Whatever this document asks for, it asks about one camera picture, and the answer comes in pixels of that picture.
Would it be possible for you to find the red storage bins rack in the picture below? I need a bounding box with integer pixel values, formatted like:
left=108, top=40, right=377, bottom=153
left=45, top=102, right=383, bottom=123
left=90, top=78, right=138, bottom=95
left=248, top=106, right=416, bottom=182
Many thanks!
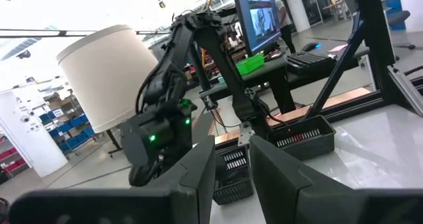
left=0, top=136, right=30, bottom=185

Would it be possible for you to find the black aluminium table frame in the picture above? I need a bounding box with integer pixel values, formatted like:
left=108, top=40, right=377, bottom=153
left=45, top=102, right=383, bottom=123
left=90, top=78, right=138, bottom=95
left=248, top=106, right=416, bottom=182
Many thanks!
left=307, top=0, right=423, bottom=122

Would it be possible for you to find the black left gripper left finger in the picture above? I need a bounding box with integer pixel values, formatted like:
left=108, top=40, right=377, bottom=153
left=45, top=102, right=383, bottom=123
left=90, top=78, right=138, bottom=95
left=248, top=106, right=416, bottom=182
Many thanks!
left=9, top=134, right=216, bottom=224

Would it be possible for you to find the black plastic basket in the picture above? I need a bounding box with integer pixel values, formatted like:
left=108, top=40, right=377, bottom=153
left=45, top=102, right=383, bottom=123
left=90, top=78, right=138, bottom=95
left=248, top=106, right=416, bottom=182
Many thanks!
left=213, top=144, right=254, bottom=206
left=266, top=114, right=337, bottom=161

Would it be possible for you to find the grey office chair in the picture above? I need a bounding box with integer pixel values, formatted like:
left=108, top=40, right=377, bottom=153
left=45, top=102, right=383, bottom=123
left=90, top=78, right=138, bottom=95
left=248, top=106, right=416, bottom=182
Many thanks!
left=383, top=9, right=417, bottom=52

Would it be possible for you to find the blue storage bins rack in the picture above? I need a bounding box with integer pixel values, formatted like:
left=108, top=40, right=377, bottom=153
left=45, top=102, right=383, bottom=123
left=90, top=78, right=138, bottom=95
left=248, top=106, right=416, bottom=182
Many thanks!
left=38, top=110, right=96, bottom=154

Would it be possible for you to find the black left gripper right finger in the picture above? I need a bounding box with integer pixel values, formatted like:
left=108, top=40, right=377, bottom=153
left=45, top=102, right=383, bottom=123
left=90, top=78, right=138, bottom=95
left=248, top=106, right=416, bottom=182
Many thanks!
left=249, top=134, right=423, bottom=224

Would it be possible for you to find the green plastic box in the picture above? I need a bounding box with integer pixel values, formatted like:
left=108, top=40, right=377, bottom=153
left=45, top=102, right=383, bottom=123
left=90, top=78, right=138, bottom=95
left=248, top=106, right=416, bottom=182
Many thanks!
left=235, top=52, right=266, bottom=76

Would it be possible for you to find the person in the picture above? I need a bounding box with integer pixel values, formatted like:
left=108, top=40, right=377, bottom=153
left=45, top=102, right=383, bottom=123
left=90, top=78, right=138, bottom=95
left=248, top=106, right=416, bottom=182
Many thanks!
left=274, top=0, right=297, bottom=55

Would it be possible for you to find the dark grey desk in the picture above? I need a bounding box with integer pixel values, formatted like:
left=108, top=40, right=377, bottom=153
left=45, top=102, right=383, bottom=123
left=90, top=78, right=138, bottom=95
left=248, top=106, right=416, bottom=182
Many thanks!
left=198, top=35, right=371, bottom=114

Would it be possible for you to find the black computer keyboard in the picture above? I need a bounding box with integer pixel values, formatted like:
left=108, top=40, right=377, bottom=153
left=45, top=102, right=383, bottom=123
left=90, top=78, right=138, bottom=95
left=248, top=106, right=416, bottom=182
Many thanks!
left=286, top=51, right=334, bottom=75

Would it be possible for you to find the computer monitor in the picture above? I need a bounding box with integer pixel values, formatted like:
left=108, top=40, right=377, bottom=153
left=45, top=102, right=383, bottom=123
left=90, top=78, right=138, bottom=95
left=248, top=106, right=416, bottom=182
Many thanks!
left=231, top=0, right=282, bottom=57

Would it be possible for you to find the black computer mouse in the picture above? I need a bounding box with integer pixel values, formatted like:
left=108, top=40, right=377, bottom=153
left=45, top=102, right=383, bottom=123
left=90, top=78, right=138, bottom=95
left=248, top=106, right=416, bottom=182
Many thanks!
left=301, top=41, right=322, bottom=52

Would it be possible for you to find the white shade silver table lamp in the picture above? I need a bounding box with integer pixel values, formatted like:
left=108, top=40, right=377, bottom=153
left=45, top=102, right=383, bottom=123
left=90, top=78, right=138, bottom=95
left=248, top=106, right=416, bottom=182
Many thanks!
left=56, top=24, right=159, bottom=134

